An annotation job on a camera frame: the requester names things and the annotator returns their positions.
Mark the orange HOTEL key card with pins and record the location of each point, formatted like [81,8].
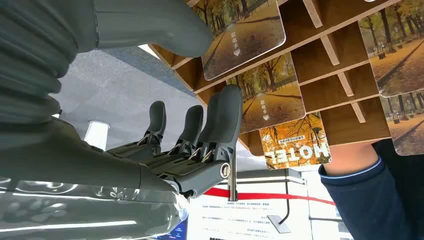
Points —
[294,142]

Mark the red barrier belt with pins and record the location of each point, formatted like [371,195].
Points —
[265,196]

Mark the thin black pole with plate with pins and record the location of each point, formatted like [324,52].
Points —
[280,225]

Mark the white cylindrical post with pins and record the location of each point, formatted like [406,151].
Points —
[96,136]

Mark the chrome stanchion post with base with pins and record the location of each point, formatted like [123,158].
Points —
[232,185]

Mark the blue display screen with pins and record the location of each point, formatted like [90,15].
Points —
[175,232]

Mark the white printed notice board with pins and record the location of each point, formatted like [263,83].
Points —
[232,222]

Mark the person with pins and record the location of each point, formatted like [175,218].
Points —
[371,205]

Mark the wooden slotted card holder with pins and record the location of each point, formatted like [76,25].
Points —
[331,89]

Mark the autumn park photo key card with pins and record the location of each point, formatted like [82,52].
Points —
[407,126]
[271,99]
[397,56]
[245,39]

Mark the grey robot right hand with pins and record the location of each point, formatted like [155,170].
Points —
[66,159]

